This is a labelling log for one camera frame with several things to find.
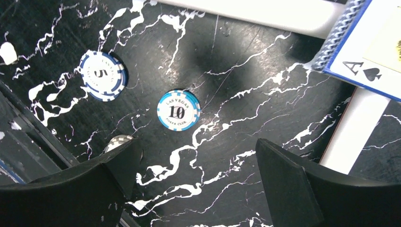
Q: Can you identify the light blue 10 chip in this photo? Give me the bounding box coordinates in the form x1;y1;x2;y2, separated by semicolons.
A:
157;89;201;131

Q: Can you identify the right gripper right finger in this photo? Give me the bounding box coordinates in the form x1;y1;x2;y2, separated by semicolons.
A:
255;139;401;227

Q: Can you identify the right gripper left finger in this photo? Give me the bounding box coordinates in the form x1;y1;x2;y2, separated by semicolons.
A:
0;140;142;227

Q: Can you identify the playing card deck box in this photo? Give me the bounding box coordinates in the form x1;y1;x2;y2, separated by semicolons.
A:
311;0;401;102

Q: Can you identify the dark blue 5 chip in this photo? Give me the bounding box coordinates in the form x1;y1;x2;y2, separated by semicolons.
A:
79;50;128;102

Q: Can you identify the white PVC pipe frame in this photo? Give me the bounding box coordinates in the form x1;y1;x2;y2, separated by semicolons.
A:
167;0;390;174

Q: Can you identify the grey white poker chip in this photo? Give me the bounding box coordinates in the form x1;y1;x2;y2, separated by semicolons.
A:
104;134;133;153

